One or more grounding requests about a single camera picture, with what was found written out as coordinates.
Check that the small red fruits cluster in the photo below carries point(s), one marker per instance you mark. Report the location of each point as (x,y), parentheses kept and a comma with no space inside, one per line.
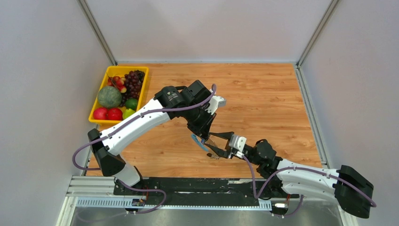
(117,82)

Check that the red apple left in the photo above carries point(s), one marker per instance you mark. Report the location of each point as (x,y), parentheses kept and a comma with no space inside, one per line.
(100,113)

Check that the red apple right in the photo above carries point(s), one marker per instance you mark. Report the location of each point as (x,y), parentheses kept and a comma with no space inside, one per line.
(115,114)

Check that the silver crescent key organizer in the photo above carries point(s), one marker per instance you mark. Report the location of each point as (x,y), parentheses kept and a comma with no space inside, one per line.
(206,146)

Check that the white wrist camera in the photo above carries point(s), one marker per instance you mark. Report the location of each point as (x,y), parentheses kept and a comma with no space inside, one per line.
(237,144)
(214,103)

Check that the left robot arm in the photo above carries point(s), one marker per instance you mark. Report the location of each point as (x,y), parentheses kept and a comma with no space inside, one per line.
(195,103)

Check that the green lime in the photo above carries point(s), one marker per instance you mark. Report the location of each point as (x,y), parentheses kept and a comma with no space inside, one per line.
(131,103)

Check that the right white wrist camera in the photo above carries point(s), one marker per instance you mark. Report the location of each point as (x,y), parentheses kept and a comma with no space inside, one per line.
(237,144)

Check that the aluminium frame rail front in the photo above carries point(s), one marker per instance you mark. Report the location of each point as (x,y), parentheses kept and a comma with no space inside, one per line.
(108,187)

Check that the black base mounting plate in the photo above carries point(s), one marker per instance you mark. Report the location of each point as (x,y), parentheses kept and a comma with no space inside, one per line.
(200,191)

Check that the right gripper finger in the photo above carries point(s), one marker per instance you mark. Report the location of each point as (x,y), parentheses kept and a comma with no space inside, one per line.
(219,152)
(223,135)

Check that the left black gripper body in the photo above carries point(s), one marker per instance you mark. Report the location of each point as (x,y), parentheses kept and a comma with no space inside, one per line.
(198,119)

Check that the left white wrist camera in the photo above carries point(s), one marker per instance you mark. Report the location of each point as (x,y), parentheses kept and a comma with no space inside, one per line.
(214,103)

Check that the red apple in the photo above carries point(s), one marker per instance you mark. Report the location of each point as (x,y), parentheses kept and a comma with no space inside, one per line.
(100,113)
(115,114)

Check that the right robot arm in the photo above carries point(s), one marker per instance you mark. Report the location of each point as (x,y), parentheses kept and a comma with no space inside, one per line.
(344,186)

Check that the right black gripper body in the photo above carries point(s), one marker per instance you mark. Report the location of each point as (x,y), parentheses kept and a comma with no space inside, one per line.
(231,150)

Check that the green melon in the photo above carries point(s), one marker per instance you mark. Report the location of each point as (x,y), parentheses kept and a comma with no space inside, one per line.
(109,97)

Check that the dark purple grape bunch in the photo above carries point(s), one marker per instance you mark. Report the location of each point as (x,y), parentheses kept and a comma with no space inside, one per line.
(132,85)

